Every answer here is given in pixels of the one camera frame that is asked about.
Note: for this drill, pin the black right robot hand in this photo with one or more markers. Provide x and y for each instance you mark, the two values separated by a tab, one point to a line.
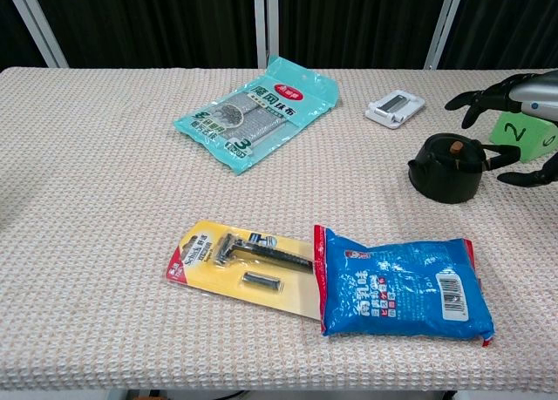
488	97

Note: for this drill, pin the yellow razor blister pack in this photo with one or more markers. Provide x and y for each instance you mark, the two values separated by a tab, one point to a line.
244	265

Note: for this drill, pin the beige waffle tablecloth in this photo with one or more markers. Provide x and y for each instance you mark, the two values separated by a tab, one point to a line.
109	199

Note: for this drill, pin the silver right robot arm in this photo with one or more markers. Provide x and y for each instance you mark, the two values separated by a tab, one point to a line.
538	97

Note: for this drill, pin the black pleated curtain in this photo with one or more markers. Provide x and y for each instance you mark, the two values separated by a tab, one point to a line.
152	25

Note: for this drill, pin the white folding phone stand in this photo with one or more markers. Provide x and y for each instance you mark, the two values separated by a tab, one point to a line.
394	108

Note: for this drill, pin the blue snack bag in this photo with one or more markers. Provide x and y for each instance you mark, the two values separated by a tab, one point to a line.
401	286

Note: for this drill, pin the white frame post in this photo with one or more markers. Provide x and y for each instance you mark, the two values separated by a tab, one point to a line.
260	25
37	25
444	25
273	21

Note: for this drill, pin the teal cleaning cloth package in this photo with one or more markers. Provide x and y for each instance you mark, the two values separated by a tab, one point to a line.
261	112

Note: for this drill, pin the black teapot with cork knob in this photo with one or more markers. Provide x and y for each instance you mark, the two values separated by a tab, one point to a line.
444	173

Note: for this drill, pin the green numbered foam block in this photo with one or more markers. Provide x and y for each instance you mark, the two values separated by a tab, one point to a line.
514	134

